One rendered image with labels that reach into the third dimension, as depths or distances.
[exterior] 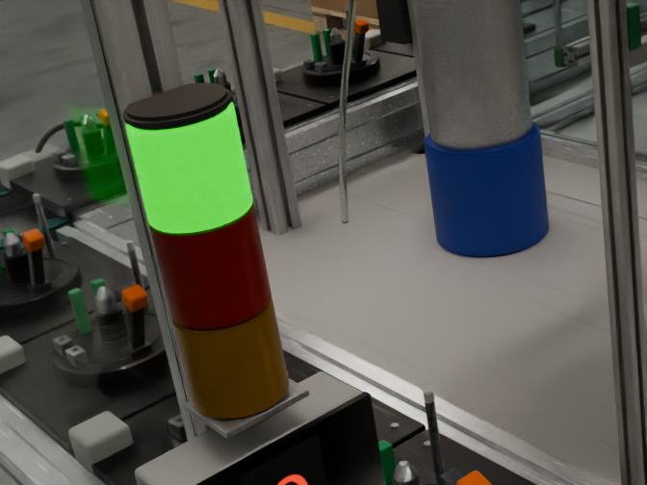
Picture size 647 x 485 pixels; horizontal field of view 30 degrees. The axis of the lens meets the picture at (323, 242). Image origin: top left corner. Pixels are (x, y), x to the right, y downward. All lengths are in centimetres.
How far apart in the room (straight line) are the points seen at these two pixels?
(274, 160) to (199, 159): 125
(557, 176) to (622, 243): 95
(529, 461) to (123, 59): 61
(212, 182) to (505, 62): 105
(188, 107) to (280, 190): 127
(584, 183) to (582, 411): 61
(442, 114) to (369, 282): 24
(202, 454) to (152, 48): 20
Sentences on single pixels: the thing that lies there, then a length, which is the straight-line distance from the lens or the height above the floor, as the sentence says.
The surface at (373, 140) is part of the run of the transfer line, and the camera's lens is 201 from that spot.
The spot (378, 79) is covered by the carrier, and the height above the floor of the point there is 97.
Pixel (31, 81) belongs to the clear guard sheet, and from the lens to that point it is 55.
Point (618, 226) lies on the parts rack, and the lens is 92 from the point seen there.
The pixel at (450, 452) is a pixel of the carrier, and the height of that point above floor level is 97.
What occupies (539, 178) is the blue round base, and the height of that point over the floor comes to 95.
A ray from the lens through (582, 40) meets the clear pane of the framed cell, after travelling 185.
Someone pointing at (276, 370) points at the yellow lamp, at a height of 128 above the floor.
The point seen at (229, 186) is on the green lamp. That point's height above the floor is 138.
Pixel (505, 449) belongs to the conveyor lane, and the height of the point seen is 96.
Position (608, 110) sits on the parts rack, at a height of 127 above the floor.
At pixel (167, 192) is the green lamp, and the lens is 54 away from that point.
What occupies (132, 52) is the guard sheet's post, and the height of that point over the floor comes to 144.
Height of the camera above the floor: 157
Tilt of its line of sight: 24 degrees down
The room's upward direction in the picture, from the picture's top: 10 degrees counter-clockwise
